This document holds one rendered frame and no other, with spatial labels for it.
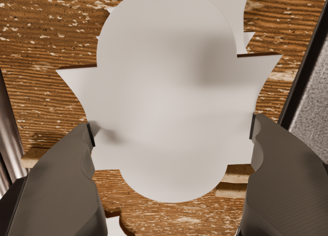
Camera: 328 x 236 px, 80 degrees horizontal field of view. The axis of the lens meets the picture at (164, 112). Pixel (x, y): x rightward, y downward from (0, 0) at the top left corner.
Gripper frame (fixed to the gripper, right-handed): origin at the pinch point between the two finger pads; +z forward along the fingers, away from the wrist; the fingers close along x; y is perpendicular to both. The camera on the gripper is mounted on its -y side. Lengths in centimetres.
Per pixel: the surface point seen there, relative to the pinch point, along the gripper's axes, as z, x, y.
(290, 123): 14.4, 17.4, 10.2
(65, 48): 12.0, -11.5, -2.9
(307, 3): 12.2, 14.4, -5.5
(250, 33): 8.9, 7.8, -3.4
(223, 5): 7.8, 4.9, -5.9
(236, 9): 7.8, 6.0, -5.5
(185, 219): 11.6, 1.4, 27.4
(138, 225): 11.5, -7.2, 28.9
